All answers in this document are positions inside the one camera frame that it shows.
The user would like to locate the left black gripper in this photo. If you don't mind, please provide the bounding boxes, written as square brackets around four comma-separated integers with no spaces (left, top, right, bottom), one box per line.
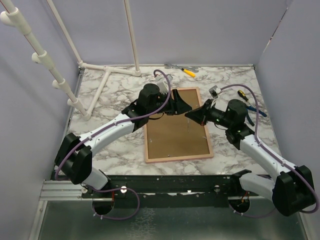
[147,89,192,116]

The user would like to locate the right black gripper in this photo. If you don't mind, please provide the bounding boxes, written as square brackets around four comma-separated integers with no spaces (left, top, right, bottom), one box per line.
[185,98,233,129]

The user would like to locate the pink picture frame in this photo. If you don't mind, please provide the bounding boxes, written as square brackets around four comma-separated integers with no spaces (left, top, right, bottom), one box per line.
[143,86,215,164]

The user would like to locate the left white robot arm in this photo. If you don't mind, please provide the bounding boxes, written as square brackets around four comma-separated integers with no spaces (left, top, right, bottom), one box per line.
[54,83,192,198]

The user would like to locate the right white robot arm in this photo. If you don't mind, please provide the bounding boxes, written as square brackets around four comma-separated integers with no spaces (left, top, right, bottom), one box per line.
[185,99,320,217]

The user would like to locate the silver wrench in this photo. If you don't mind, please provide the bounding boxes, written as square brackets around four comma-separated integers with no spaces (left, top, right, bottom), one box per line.
[164,63,199,73]

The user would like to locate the black yellow screwdriver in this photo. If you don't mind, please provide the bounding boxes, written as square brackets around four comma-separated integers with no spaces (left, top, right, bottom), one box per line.
[237,90,249,102]

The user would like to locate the white pvc pipe rack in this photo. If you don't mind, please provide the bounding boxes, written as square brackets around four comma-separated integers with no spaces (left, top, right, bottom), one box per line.
[0,0,141,126]

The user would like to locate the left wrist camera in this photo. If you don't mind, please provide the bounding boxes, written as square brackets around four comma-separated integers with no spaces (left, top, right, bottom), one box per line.
[155,75,169,94]

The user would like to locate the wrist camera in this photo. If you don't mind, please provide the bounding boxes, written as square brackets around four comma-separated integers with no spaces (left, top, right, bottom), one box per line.
[208,85,222,104]
[155,75,169,94]

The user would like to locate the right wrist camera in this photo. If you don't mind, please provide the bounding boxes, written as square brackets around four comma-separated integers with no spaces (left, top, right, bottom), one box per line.
[208,85,222,104]

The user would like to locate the yellow handled screwdriver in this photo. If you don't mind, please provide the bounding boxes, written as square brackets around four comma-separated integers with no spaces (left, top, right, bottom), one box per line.
[181,68,196,78]

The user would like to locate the blue handled pliers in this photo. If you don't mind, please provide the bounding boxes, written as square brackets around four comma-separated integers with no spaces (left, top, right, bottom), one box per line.
[246,105,267,127]

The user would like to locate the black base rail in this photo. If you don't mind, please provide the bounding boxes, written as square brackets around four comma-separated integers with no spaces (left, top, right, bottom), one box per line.
[82,175,245,208]

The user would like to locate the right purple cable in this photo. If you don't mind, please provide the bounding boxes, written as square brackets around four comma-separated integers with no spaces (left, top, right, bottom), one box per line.
[219,84,317,218]

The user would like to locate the purple cable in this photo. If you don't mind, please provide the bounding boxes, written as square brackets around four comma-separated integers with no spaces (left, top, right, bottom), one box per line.
[219,84,317,218]
[54,69,173,221]

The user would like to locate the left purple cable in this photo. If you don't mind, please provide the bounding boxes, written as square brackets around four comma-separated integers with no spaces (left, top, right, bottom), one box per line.
[54,69,173,221]

